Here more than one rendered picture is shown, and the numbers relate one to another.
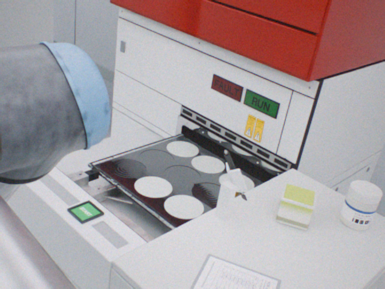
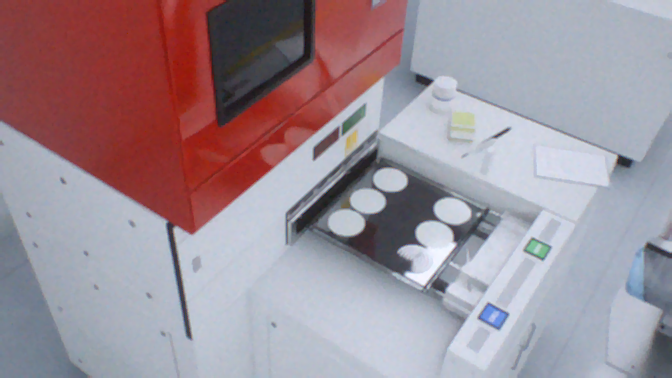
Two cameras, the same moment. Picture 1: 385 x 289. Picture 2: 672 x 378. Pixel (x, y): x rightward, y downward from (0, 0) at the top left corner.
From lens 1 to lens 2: 205 cm
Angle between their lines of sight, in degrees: 76
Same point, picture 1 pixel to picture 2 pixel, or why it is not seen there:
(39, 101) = not seen: outside the picture
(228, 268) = (541, 166)
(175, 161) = (378, 224)
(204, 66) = (303, 152)
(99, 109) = not seen: outside the picture
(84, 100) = not seen: outside the picture
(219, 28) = (338, 100)
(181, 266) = (555, 188)
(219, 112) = (323, 169)
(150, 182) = (428, 238)
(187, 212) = (459, 208)
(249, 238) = (501, 158)
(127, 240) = (549, 219)
